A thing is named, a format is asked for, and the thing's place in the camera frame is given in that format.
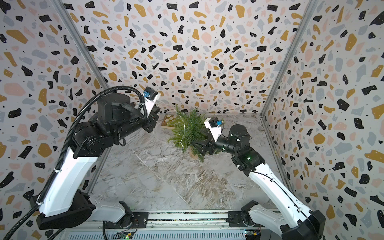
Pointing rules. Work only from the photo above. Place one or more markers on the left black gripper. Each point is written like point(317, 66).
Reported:
point(152, 119)

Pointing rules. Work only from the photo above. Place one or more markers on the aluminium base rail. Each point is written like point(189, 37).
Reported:
point(186, 225)

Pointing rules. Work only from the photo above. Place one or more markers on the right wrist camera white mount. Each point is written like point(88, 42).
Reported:
point(215, 127)

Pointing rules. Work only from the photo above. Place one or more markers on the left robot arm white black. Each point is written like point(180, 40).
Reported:
point(65, 205)

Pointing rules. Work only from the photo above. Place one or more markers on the burlap tree base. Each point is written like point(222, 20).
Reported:
point(192, 154)

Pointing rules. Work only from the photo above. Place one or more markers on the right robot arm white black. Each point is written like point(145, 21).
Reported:
point(295, 220)

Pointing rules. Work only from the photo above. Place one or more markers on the small green christmas tree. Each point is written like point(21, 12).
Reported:
point(189, 127)

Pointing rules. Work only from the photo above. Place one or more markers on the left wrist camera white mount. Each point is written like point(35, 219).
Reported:
point(150, 98)

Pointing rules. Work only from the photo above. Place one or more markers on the wooden chessboard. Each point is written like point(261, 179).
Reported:
point(168, 121)

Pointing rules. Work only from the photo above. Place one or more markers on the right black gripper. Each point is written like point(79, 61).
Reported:
point(206, 146)

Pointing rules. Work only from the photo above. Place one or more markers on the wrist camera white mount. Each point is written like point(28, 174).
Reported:
point(150, 98)
point(215, 127)

